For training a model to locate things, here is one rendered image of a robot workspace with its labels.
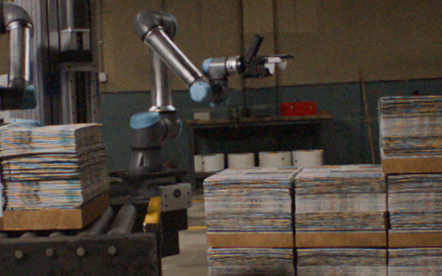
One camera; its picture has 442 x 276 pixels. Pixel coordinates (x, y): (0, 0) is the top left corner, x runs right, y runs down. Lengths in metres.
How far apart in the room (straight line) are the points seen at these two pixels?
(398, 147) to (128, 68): 6.90
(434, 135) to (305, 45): 6.91
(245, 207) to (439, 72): 7.46
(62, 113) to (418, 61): 7.25
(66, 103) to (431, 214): 1.36
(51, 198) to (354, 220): 1.00
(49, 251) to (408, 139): 1.16
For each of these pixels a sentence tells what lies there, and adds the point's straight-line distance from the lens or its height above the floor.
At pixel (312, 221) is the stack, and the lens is 2.13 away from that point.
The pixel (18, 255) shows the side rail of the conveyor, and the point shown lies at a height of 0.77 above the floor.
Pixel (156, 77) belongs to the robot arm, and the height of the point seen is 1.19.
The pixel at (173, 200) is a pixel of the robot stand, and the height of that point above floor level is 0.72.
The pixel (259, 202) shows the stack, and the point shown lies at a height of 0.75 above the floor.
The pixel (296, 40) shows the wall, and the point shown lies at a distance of 8.92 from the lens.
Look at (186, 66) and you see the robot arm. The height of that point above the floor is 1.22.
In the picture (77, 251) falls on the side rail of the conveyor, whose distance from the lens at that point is 1.42.
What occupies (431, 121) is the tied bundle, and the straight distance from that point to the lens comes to 2.10.
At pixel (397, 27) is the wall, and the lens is 9.29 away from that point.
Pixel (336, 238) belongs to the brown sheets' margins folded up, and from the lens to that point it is 2.13.
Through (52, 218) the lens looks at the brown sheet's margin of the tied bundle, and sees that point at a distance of 1.52.
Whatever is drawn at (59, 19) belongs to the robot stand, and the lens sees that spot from 2.65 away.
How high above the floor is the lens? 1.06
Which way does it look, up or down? 3 degrees down
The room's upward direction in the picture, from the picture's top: 2 degrees counter-clockwise
